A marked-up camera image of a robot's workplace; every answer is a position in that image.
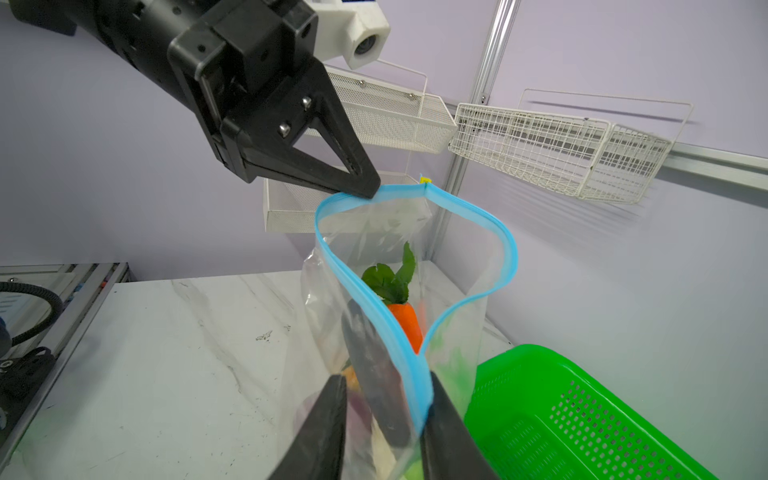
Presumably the white wire wall basket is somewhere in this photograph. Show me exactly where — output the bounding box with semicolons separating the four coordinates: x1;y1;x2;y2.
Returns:
449;88;694;204

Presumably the clear zip top bag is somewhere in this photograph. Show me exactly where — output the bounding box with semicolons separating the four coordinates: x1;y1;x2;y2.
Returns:
278;183;518;479

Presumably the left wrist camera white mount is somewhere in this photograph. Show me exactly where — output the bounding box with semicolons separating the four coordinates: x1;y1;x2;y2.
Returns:
307;0;391;70

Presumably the dark toy eggplant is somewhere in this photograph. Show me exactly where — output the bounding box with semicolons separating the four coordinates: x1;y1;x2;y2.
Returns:
341;300;412;448

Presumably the orange toy carrot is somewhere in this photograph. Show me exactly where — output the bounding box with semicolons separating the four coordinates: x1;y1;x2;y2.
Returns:
362;242;423;353

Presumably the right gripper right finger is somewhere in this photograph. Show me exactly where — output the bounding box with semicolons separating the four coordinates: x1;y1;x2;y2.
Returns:
420;372;498;480

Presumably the green plastic basket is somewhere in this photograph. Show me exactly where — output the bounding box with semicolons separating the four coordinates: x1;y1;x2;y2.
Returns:
465;344;713;479

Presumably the white mesh two-tier shelf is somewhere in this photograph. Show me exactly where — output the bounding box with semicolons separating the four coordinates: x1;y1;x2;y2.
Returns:
262;56;460;235

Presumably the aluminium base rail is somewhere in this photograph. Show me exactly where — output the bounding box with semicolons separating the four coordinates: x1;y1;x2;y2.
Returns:
1;262;131;479

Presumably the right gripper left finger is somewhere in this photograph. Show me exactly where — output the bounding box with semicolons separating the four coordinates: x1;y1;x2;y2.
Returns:
269;375;347;480

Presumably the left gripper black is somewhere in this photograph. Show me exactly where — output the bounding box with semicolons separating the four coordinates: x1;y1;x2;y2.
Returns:
10;1;381;199

